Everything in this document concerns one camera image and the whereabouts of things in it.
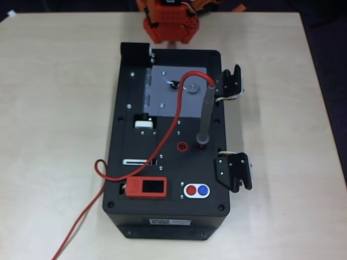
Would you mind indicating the silver metal knob with screw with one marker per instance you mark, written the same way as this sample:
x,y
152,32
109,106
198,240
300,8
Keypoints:
x,y
193,88

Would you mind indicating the grey hinged door panel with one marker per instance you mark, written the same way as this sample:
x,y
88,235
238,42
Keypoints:
x,y
162,92

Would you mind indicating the grey test probe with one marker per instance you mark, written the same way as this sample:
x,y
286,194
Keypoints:
x,y
206,113

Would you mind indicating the red printed robot arm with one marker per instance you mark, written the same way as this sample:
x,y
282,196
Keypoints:
x,y
162,35

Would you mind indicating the black corner block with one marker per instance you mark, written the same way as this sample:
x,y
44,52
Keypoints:
x,y
134,52

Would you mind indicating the white angle sensor unit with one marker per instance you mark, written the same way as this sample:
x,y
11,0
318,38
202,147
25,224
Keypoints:
x,y
143,124

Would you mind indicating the red banana socket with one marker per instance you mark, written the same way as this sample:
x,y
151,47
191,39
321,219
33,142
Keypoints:
x,y
182,147

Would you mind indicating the white slider with black knob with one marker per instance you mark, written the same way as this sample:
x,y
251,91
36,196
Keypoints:
x,y
130,162

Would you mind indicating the black task board box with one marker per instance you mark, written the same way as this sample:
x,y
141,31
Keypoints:
x,y
189,173

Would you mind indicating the small white connector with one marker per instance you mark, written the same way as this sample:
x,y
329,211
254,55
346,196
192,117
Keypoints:
x,y
11,13

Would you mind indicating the red push button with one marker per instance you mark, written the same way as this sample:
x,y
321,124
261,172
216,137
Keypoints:
x,y
191,189

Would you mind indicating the red display module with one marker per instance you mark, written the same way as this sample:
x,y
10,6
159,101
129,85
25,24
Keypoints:
x,y
134,187

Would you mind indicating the blue push button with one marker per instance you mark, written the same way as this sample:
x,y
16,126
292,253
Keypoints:
x,y
203,189

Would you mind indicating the white label sticker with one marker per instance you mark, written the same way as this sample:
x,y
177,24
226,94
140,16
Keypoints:
x,y
170,222

